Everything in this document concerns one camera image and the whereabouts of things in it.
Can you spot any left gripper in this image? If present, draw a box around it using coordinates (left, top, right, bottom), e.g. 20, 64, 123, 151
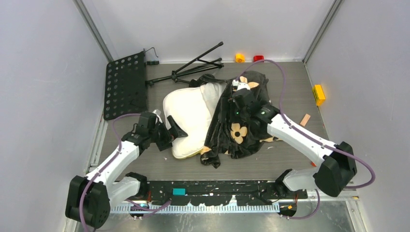
148, 116, 187, 151

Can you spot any white pillow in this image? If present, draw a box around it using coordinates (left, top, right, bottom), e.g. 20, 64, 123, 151
163, 83, 226, 160

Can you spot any black floral pillowcase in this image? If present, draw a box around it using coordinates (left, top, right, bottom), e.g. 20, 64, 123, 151
199, 71, 277, 168

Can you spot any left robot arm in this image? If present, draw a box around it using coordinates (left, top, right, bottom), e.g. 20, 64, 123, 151
65, 111, 188, 232

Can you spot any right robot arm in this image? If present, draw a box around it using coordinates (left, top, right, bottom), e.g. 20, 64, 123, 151
232, 89, 357, 199

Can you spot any yellow round toy piece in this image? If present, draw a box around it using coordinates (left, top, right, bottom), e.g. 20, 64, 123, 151
235, 53, 246, 63

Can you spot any red toy block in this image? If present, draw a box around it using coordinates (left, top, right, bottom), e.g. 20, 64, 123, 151
253, 55, 264, 62

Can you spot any teal block on base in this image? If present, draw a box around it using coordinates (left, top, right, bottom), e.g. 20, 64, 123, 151
173, 188, 186, 196

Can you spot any black folding tripod stand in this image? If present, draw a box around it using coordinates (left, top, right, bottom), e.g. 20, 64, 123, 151
145, 42, 224, 87

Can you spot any black perforated music stand tray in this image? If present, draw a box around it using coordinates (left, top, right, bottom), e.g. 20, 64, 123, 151
103, 50, 148, 121

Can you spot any tan wooden block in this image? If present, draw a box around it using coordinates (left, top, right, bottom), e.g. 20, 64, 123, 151
299, 114, 311, 127

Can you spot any yellow toy block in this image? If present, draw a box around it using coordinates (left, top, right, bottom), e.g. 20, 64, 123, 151
312, 85, 326, 106

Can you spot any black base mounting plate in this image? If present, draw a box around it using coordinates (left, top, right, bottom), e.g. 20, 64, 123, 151
129, 180, 308, 206

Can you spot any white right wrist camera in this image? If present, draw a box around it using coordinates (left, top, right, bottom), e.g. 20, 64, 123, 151
232, 80, 250, 92

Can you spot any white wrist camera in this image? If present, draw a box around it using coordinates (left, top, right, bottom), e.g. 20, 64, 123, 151
152, 109, 163, 123
232, 80, 250, 92

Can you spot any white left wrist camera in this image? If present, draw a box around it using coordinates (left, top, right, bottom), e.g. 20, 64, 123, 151
152, 109, 163, 123

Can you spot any aluminium rail frame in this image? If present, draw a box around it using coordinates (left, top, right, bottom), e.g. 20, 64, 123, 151
68, 179, 360, 215

